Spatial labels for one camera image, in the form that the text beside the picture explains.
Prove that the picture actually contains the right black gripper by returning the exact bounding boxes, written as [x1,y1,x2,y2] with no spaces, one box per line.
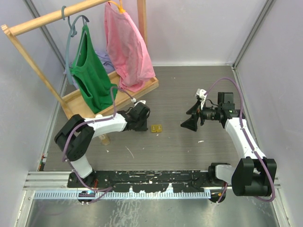
[180,99,221,131]

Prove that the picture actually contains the yellow two-compartment pill box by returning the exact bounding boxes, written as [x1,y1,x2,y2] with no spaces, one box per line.
[151,124,162,133]

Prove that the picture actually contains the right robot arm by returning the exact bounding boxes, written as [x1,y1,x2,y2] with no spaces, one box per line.
[180,89,277,200]

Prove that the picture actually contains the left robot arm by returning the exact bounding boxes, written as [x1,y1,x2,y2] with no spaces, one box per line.
[54,102,150,187]

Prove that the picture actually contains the clear amber pill bottle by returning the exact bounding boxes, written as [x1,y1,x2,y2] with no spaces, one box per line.
[99,134,110,146]

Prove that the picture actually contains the lavender cloth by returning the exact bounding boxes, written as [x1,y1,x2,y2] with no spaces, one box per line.
[63,51,115,89]

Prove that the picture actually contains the wooden clothes rack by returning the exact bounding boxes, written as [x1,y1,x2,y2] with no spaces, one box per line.
[0,0,159,120]

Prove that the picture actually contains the green tank top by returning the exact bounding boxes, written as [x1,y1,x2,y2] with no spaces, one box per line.
[70,25,117,114]

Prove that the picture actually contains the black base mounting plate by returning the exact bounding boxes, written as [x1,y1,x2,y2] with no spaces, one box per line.
[83,170,225,193]

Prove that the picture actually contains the pink shirt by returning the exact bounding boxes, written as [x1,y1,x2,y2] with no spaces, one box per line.
[104,2,155,92]

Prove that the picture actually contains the grey-blue clothes hanger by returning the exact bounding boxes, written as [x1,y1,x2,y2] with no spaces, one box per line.
[65,15,89,85]

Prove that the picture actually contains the orange clothes hanger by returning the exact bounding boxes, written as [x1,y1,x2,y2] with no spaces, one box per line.
[109,0,125,14]

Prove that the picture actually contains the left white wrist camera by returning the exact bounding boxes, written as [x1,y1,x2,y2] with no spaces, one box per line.
[131,98,146,106]

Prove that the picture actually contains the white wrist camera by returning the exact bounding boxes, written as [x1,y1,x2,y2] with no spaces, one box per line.
[196,88,207,109]
[131,98,146,106]

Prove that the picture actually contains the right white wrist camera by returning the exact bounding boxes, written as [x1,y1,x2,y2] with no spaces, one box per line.
[196,88,207,109]

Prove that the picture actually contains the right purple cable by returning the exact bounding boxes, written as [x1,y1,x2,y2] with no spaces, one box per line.
[205,78,276,202]

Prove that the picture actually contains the white slotted cable duct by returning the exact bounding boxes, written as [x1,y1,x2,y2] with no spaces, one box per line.
[33,190,211,200]

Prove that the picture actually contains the aluminium frame rail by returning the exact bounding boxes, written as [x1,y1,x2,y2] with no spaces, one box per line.
[23,171,71,190]

